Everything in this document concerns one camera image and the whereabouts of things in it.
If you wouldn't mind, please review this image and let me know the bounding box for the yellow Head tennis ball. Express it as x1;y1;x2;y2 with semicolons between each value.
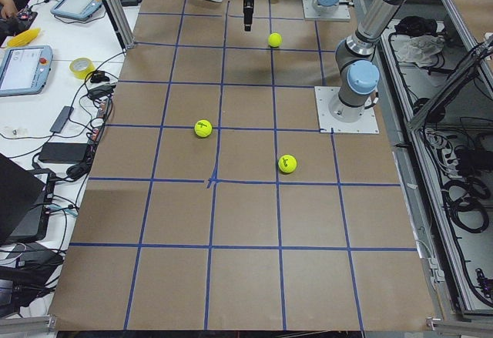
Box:
267;32;283;48

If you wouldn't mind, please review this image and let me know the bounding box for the yellow tennis ball near left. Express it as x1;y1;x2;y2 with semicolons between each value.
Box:
194;119;213;138

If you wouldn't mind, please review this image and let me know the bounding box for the yellow tennis ball far left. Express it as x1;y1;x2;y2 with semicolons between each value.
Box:
277;154;297;174

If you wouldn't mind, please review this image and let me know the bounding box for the blue grey teach pendant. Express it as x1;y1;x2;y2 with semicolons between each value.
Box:
50;0;102;22

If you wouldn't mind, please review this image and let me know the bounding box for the yellow tape roll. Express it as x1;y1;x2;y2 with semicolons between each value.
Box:
69;57;96;80

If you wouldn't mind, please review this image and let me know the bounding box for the yellow plastic corn toy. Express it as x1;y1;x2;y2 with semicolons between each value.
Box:
7;28;41;48

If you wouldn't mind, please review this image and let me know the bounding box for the white crumpled cloth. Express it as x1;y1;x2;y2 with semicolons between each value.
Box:
396;35;444;67

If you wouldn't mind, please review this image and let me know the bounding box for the black power adapter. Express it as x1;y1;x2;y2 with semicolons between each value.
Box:
39;142;89;164

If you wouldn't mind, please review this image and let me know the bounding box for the black laptop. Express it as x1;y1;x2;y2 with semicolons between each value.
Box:
1;156;55;246

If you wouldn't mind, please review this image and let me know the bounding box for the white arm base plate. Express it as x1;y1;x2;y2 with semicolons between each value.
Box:
302;0;350;22
314;86;379;134

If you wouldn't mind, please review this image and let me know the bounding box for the aluminium frame post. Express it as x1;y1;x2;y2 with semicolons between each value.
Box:
102;0;135;51

